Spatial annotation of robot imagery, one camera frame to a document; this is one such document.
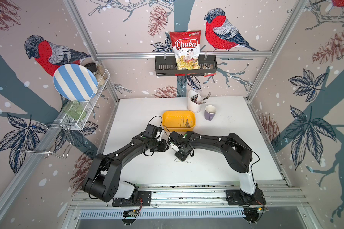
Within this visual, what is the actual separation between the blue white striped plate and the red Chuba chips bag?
511 millimetres

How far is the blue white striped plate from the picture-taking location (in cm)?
69

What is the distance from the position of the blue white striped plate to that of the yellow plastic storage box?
0.50 meters

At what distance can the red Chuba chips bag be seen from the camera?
81cm

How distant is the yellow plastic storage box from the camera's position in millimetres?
1053

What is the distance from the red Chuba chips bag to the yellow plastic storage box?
1.16 feet
